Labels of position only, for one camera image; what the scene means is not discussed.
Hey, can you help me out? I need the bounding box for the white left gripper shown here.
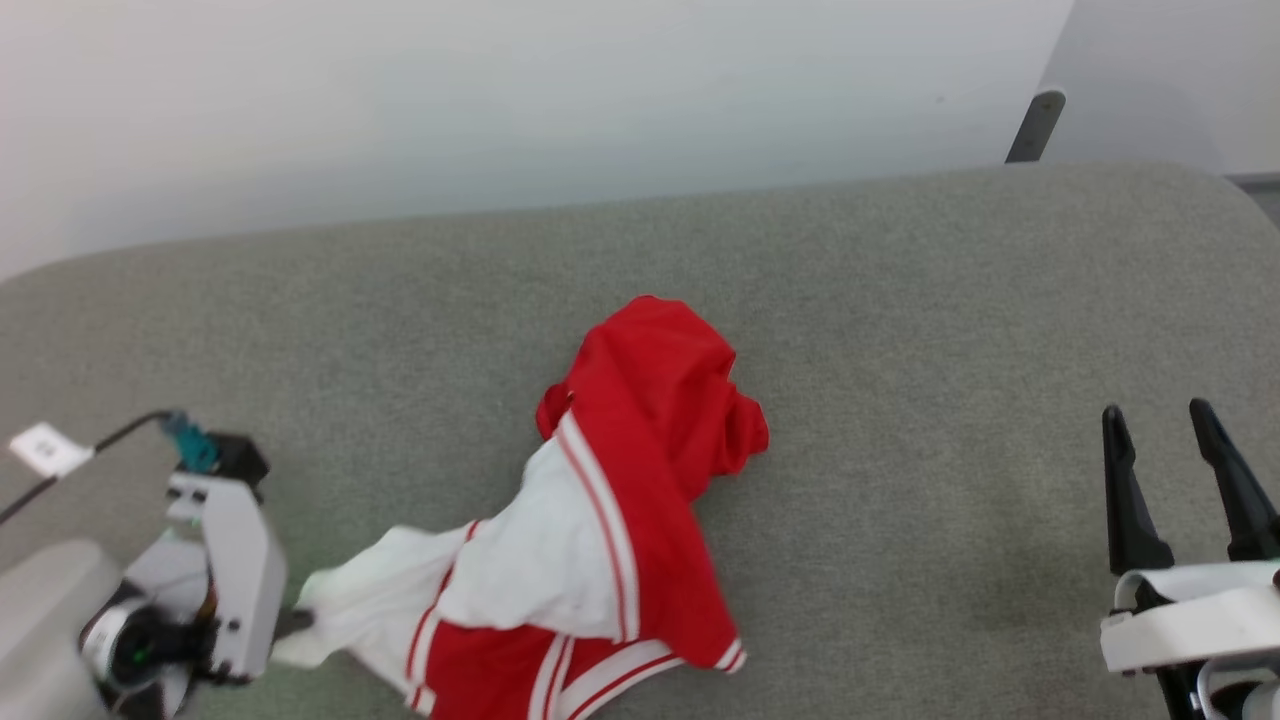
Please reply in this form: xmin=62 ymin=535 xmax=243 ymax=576
xmin=163 ymin=470 xmax=317 ymax=687

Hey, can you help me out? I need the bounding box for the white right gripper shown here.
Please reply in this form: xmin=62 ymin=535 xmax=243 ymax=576
xmin=1099 ymin=397 xmax=1280 ymax=720

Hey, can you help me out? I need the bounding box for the red and white basketball jersey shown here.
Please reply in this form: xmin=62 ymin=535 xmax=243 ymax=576
xmin=272 ymin=295 xmax=771 ymax=720

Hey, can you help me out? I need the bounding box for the grey fabric sofa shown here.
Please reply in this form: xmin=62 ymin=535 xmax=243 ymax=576
xmin=0 ymin=162 xmax=1280 ymax=720

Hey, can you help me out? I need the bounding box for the white cable label tag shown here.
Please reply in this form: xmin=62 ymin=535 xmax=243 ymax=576
xmin=8 ymin=421 xmax=97 ymax=479

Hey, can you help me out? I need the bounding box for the grey metal post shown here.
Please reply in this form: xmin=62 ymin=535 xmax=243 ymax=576
xmin=1004 ymin=87 xmax=1067 ymax=165

